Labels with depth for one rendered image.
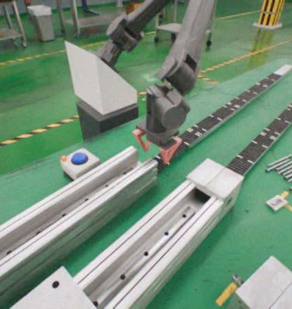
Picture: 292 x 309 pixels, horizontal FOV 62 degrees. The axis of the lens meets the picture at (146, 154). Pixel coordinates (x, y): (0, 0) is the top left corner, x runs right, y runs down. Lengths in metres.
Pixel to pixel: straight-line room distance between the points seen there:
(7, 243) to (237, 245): 0.48
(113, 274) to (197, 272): 0.17
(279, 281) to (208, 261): 0.15
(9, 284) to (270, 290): 0.44
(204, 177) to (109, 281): 0.30
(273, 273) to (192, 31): 0.51
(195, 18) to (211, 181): 0.38
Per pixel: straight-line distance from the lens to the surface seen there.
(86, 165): 0.67
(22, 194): 0.74
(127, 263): 0.50
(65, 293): 0.41
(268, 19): 6.90
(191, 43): 0.61
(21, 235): 0.58
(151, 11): 0.94
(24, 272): 0.54
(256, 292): 0.46
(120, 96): 1.01
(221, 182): 0.58
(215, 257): 0.58
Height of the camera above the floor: 1.27
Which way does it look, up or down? 39 degrees down
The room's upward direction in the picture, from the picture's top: straight up
